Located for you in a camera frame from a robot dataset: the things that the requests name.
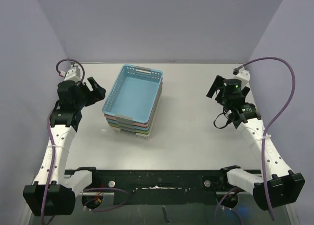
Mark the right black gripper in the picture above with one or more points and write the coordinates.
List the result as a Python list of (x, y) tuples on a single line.
[(218, 90)]

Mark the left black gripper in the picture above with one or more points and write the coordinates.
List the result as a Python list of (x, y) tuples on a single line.
[(97, 94)]

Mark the blue plastic basket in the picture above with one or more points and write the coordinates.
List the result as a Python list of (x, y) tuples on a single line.
[(139, 126), (133, 93)]

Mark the pink plastic basket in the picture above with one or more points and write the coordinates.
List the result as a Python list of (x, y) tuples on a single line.
[(128, 121)]

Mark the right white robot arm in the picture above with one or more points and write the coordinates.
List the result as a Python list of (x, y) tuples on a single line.
[(278, 185)]

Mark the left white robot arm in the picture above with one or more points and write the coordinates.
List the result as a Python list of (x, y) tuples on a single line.
[(51, 193)]

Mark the green plastic basket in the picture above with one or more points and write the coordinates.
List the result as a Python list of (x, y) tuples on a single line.
[(133, 130)]

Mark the white plastic basket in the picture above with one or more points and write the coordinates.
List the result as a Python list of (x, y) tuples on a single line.
[(137, 134)]

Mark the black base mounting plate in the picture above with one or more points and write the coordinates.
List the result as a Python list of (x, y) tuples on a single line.
[(111, 189)]

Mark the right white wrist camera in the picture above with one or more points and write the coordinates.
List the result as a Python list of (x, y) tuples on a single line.
[(242, 74)]

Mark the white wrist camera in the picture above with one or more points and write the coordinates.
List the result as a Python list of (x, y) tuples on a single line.
[(74, 73), (242, 74)]

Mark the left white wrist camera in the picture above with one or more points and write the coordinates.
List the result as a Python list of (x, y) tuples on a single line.
[(74, 73)]

